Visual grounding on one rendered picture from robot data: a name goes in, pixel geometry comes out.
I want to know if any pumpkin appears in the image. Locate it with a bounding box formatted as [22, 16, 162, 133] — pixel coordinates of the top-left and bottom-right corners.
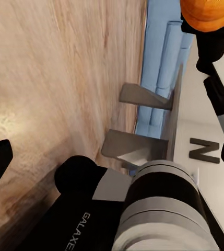
[180, 0, 224, 32]

